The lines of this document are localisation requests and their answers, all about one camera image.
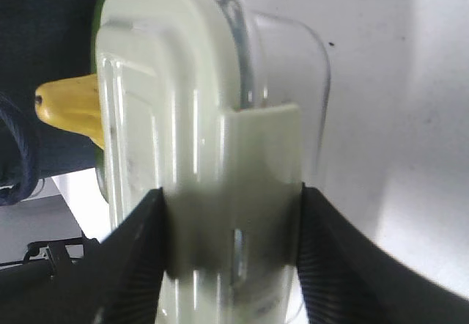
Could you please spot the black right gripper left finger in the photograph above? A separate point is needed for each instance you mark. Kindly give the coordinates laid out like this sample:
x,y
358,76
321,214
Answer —
x,y
117,282

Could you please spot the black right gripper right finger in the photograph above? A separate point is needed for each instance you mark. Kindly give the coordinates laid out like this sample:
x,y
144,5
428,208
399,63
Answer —
x,y
345,278

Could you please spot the yellow pear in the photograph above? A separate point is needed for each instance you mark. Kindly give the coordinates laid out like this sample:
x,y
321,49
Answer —
x,y
73,105

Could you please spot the green lid glass lunchbox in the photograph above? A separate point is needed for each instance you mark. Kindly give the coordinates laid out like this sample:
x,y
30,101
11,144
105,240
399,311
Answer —
x,y
222,108

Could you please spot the dark navy lunch bag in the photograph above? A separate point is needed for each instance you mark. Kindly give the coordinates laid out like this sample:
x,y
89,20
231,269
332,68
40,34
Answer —
x,y
41,41

